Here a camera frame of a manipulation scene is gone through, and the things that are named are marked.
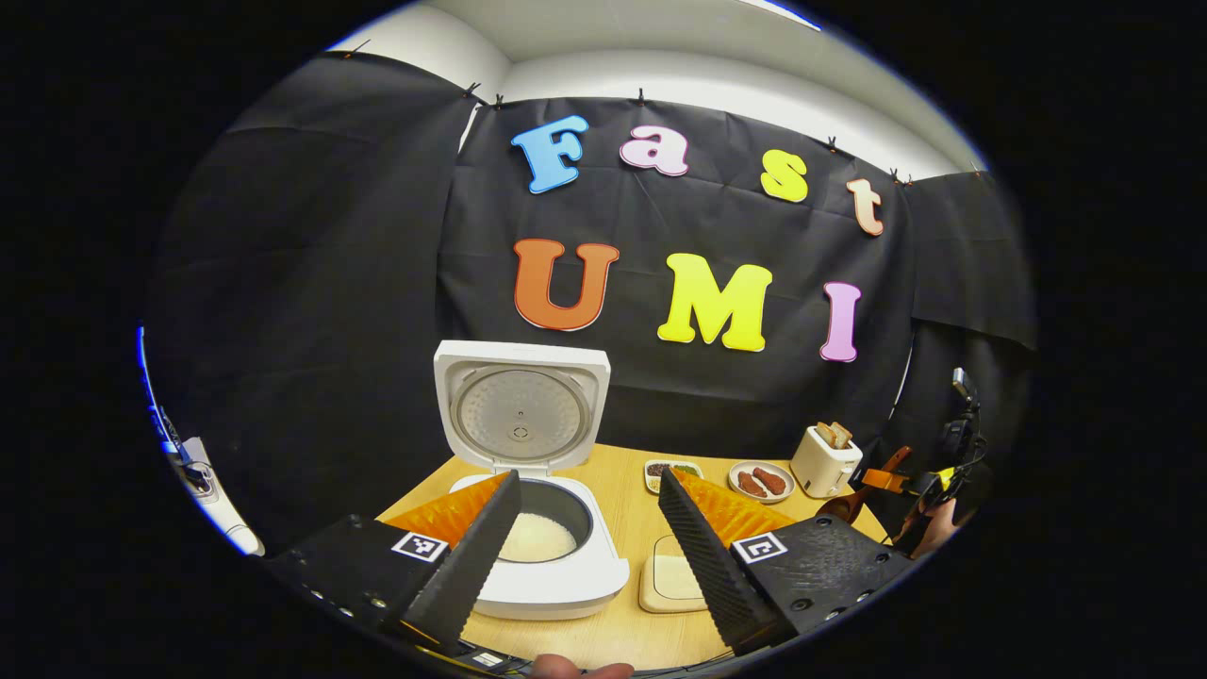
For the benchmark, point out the brown meat piece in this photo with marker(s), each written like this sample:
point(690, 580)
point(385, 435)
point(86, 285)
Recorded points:
point(770, 480)
point(751, 485)

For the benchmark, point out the white round plate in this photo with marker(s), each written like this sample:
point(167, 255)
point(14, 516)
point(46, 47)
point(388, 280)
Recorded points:
point(783, 490)

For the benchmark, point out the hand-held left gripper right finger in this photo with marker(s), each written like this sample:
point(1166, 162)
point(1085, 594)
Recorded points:
point(707, 566)

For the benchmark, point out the white divided condiment dish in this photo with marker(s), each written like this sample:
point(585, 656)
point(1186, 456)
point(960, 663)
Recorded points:
point(671, 473)

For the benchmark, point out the white toaster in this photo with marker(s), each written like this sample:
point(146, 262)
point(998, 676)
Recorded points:
point(823, 469)

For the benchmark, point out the toast slice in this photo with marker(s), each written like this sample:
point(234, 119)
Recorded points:
point(827, 435)
point(843, 433)

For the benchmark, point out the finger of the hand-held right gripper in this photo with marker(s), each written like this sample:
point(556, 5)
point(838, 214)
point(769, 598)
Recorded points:
point(886, 480)

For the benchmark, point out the white rice cooker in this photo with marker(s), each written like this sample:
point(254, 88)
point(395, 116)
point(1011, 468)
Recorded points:
point(523, 410)

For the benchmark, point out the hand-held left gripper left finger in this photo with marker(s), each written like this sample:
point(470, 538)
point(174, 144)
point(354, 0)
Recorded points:
point(471, 566)

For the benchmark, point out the clear box of rice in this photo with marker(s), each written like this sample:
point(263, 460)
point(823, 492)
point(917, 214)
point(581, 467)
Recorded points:
point(671, 577)

